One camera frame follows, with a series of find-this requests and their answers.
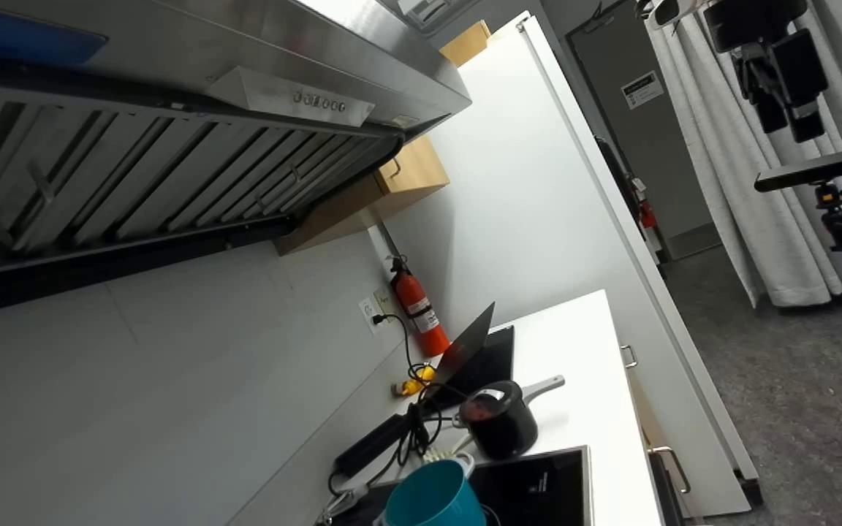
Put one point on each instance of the stainless steel range hood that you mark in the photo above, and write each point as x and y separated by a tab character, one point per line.
197	59

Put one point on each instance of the white door sign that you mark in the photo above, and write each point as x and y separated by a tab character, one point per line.
642	88

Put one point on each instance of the teal pot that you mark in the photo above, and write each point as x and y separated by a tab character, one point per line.
431	497

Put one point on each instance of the small red fire extinguisher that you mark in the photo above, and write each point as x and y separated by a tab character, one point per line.
644	209

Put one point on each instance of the kitchen base cabinets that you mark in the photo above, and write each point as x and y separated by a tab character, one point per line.
695	429

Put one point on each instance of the black stereo camera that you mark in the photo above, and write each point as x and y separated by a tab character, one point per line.
821	167

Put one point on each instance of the built-in black oven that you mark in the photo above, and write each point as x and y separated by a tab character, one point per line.
673	487

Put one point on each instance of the yellow orange plug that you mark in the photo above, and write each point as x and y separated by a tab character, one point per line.
413	382

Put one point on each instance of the white curtains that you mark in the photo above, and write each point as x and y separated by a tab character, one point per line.
781	224

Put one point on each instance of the grey door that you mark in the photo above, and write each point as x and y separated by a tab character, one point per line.
635	148

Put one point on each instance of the black hanging equipment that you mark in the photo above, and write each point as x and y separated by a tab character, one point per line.
781	69

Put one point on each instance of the wall outlet with plug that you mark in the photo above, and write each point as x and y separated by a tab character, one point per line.
371	312

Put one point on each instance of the blue panel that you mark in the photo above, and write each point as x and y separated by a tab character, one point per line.
14	33

